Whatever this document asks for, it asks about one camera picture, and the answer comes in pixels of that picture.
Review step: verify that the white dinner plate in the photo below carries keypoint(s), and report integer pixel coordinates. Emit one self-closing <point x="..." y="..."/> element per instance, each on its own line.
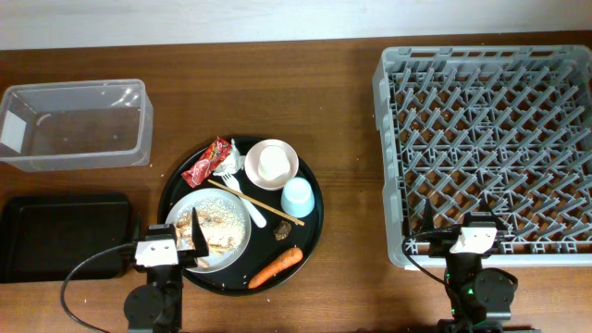
<point x="196" y="196"/>

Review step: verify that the brown food lump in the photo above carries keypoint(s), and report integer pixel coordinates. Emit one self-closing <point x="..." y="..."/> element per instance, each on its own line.
<point x="282" y="231"/>

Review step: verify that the wooden chopstick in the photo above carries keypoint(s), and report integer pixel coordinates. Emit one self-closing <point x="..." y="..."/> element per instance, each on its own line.
<point x="260" y="204"/>

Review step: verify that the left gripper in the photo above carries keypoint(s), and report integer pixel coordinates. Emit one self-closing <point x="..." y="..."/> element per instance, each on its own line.
<point x="188" y="258"/>

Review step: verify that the grey dishwasher rack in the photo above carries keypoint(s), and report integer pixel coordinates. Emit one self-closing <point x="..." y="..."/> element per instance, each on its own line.
<point x="510" y="122"/>

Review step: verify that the round black serving tray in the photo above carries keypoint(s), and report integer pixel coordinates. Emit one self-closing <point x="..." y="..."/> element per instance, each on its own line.
<point x="262" y="248"/>

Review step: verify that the pink shallow bowl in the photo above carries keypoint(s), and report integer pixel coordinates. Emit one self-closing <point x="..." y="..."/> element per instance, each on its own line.
<point x="252" y="162"/>

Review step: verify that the red snack wrapper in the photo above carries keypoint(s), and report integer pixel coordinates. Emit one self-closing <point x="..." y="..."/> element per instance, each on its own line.
<point x="213" y="156"/>

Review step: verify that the white tissue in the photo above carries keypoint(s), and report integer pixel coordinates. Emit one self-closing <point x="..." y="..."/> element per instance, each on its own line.
<point x="233" y="163"/>

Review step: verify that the white upturned cup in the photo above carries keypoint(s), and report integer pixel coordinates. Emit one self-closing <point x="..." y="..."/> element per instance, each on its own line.
<point x="273" y="163"/>

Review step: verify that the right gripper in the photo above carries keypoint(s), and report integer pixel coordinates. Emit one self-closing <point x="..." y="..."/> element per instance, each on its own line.
<point x="440" y="244"/>

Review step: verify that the rice and food scraps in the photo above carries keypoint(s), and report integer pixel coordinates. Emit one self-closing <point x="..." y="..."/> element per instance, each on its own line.
<point x="224" y="228"/>

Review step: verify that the light blue cup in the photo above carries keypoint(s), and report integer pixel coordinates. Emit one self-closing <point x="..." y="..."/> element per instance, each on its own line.
<point x="297" y="198"/>

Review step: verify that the white plastic fork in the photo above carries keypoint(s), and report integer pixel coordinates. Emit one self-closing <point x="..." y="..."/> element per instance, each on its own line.
<point x="257" y="218"/>

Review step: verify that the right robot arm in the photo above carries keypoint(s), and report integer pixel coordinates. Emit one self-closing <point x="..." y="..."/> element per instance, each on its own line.
<point x="480" y="298"/>

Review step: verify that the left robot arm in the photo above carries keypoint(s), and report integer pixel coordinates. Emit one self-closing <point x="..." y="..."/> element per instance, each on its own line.
<point x="156" y="306"/>

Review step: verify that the orange carrot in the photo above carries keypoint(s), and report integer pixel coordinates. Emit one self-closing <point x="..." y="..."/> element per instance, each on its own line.
<point x="286" y="260"/>

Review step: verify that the black rectangular tray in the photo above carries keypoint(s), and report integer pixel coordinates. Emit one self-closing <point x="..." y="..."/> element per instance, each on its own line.
<point x="43" y="238"/>

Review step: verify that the clear plastic bin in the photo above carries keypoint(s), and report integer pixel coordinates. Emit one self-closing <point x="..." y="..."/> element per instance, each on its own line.
<point x="76" y="125"/>

